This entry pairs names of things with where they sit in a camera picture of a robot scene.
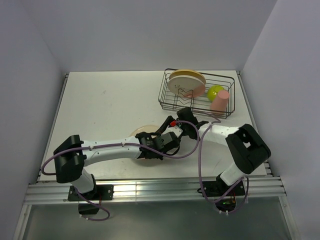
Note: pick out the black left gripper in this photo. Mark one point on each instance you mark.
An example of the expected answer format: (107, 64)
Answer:
(160, 157)

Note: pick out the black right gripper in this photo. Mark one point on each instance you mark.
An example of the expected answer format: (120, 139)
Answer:
(163, 127)

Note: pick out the pink cream plate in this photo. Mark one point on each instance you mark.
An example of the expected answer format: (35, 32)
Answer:
(186, 86)
(143, 162)

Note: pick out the green ceramic bowl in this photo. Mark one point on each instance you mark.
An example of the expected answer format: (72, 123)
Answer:
(213, 91)

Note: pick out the yellow cream plate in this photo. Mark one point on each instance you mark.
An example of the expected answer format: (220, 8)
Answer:
(188, 72)

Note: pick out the pink cup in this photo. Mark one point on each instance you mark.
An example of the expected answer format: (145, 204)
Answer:
(221, 101)

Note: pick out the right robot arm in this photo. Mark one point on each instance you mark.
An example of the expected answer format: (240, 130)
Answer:
(247, 148)

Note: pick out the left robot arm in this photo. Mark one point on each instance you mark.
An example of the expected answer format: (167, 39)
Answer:
(75, 154)

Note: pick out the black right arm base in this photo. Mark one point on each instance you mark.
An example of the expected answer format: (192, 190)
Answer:
(218, 188)

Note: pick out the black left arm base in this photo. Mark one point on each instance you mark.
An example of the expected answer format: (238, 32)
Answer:
(102, 192)

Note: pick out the wire dish rack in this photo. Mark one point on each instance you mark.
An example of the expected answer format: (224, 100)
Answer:
(200, 105)

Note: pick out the aluminium table rail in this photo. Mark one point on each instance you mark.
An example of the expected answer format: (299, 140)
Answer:
(156, 190)

